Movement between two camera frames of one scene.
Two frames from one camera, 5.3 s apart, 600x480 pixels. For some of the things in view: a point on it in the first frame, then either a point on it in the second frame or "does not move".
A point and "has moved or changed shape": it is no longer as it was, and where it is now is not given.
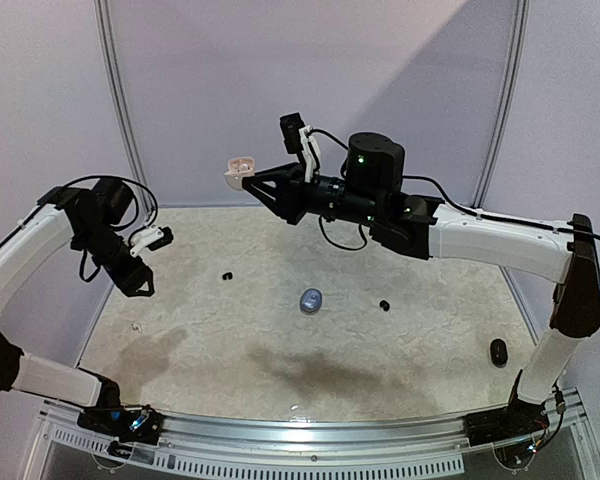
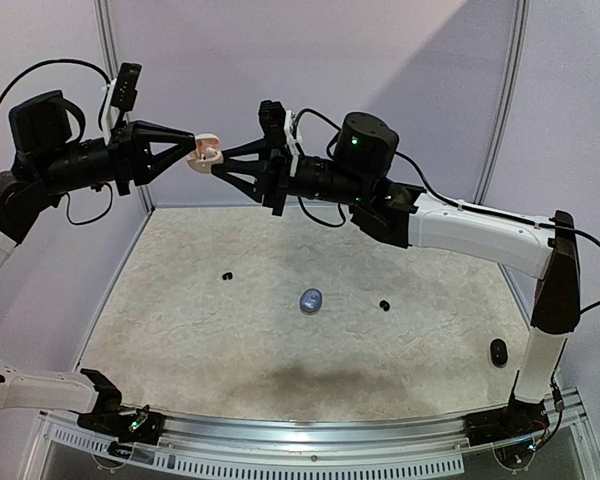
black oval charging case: (498, 353) does not move
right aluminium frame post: (515, 58) does not move
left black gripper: (129, 277) to (131, 160)
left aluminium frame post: (105, 16) does not move
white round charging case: (239, 167) has moved or changed shape
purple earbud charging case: (311, 301) does not move
